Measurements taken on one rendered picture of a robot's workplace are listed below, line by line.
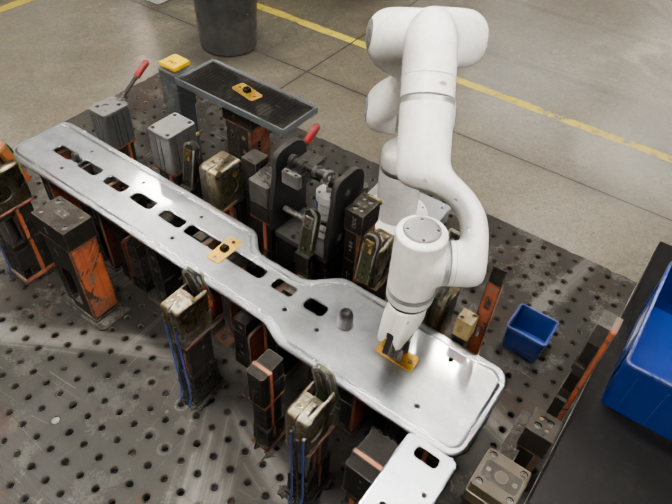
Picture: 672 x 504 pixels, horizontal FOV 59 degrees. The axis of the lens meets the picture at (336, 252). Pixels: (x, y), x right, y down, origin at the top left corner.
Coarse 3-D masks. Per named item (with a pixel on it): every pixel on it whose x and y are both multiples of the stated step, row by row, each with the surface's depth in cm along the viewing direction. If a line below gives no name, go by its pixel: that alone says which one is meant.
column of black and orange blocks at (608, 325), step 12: (600, 324) 101; (612, 324) 101; (600, 336) 102; (612, 336) 101; (588, 348) 106; (600, 348) 104; (576, 360) 110; (588, 360) 107; (576, 372) 111; (588, 372) 109; (564, 384) 115; (576, 384) 113; (564, 396) 117; (576, 396) 114; (552, 408) 121; (564, 408) 118
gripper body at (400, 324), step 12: (384, 312) 105; (396, 312) 103; (408, 312) 103; (420, 312) 103; (384, 324) 106; (396, 324) 104; (408, 324) 105; (384, 336) 108; (396, 336) 106; (408, 336) 109; (396, 348) 108
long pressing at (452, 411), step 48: (48, 144) 161; (96, 144) 162; (96, 192) 148; (144, 192) 149; (144, 240) 138; (192, 240) 138; (240, 240) 139; (240, 288) 129; (336, 288) 130; (288, 336) 121; (336, 336) 121; (432, 336) 122; (384, 384) 114; (432, 384) 114; (480, 384) 115; (432, 432) 107
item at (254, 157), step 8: (248, 152) 147; (256, 152) 147; (248, 160) 145; (256, 160) 145; (264, 160) 146; (248, 168) 146; (256, 168) 145; (248, 176) 148; (248, 184) 151; (248, 192) 153; (248, 200) 155; (248, 208) 157; (248, 216) 159; (248, 224) 161
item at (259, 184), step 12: (264, 168) 146; (252, 180) 142; (264, 180) 142; (252, 192) 145; (264, 192) 142; (252, 204) 148; (264, 204) 144; (264, 216) 147; (264, 228) 152; (264, 240) 156; (264, 252) 158
